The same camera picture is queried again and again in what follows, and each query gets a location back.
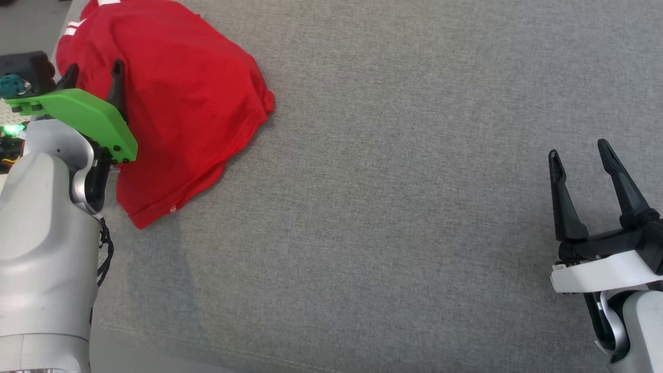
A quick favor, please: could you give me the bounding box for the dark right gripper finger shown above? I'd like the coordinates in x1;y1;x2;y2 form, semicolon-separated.
548;149;589;243
597;138;660;230

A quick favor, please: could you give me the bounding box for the red white t-shirt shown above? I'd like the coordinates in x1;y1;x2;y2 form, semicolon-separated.
54;0;276;230

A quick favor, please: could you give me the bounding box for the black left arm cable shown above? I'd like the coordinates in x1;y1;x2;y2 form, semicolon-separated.
89;217;115;323

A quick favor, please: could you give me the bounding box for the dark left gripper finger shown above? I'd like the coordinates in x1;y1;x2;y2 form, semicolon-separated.
55;63;80;92
106;59;126;122

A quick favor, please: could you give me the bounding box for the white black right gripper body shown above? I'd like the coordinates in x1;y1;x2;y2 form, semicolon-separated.
550;218;663;295

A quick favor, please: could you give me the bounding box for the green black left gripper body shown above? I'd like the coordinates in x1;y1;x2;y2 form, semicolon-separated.
3;88;139;164

